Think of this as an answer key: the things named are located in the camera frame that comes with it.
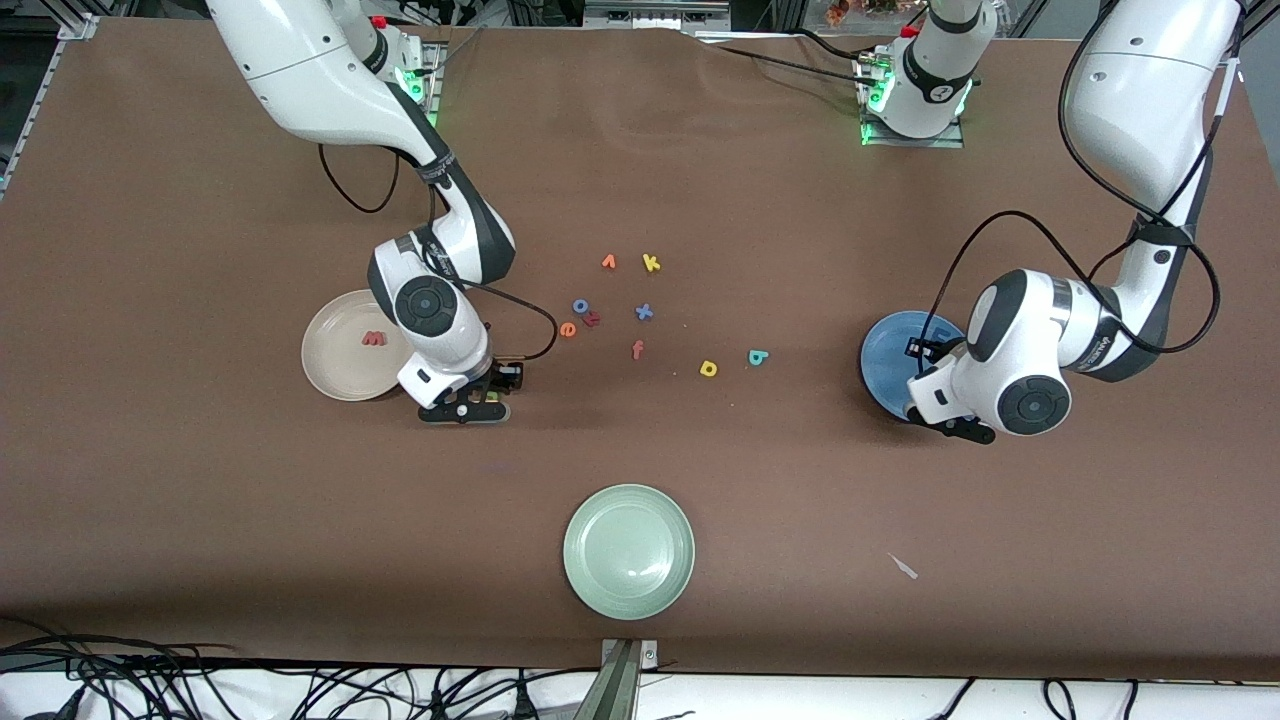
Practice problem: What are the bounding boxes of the blue plate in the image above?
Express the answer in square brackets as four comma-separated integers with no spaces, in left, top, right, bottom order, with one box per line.
[860,310,969,423]

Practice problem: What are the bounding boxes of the beige brown plate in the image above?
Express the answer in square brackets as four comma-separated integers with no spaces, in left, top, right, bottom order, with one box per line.
[301,289,422,403]

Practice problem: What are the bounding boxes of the green plate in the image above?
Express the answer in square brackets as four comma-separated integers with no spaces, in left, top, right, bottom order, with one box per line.
[562,484,696,621]

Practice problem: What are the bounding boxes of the brown paper table cover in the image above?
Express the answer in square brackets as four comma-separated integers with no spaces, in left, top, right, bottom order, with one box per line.
[0,15,1280,681]

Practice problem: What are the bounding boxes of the grey metal box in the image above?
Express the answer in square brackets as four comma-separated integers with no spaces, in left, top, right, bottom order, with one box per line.
[583,0,731,28]

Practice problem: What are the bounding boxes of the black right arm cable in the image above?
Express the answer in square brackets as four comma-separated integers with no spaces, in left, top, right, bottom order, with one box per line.
[318,145,559,363]

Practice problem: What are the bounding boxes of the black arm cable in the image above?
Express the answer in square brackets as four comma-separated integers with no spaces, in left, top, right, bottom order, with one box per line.
[940,0,1246,356]
[318,145,559,363]

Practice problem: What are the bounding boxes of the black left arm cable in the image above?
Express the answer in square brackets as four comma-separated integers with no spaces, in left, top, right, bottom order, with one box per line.
[940,0,1246,356]

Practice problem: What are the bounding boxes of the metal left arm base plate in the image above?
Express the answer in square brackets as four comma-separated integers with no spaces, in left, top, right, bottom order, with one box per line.
[860,50,966,149]

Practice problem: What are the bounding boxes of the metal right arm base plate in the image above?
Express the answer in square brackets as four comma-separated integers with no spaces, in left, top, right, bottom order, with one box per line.
[405,40,446,129]

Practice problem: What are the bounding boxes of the black table cable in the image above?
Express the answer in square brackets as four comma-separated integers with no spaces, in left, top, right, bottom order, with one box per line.
[715,45,876,86]
[795,28,881,63]

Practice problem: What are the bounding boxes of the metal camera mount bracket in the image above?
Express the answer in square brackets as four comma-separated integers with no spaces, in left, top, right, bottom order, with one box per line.
[600,638,659,720]

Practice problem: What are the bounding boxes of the black cable bundle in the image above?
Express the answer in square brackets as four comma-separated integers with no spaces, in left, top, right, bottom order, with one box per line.
[0,615,601,720]

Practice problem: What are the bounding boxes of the aluminium table edge rail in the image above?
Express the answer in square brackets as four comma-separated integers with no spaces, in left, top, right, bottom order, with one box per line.
[0,12,101,196]

